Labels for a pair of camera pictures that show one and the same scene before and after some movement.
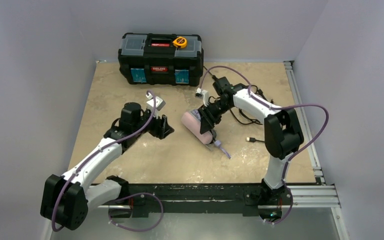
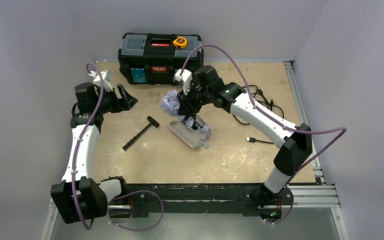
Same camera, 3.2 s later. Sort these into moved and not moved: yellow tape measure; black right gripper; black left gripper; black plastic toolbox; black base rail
Moved: black right gripper; black left gripper
Not moved: yellow tape measure; black base rail; black plastic toolbox
